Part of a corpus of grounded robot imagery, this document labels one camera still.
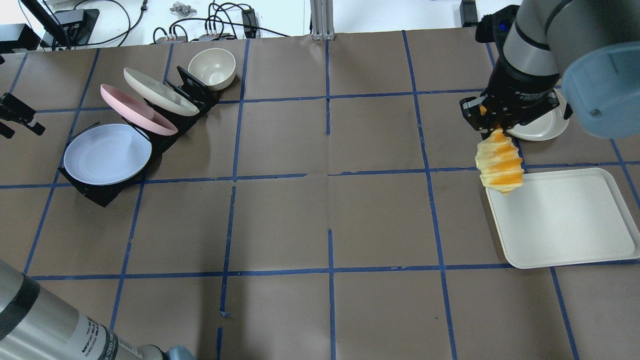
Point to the small usb hub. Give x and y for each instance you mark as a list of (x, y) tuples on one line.
[(216, 37)]

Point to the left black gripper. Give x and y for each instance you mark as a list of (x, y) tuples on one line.
[(15, 113)]

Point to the blue plate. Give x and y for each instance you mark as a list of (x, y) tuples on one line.
[(107, 154)]

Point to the cream round plate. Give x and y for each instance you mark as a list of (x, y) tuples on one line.
[(547, 127)]

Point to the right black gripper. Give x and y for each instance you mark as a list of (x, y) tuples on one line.
[(520, 90)]

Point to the grey metal clamp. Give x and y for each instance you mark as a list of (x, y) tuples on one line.
[(182, 9)]

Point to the cream bowl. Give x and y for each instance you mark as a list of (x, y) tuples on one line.
[(214, 67)]

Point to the aluminium frame post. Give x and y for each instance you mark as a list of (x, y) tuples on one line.
[(322, 20)]

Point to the pink plate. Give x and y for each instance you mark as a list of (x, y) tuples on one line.
[(136, 111)]

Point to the white rectangular tray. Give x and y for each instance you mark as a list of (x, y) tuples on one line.
[(564, 218)]

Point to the cream plate in rack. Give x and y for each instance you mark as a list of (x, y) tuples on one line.
[(159, 94)]

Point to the black dish rack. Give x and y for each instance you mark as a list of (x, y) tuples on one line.
[(194, 91)]

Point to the striped bread loaf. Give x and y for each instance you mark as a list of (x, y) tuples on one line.
[(499, 163)]

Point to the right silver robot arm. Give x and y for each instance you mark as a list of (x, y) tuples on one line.
[(591, 46)]

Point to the black power adapter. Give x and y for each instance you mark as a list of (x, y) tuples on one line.
[(250, 23)]

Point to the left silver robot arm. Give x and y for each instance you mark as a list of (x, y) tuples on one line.
[(38, 325)]

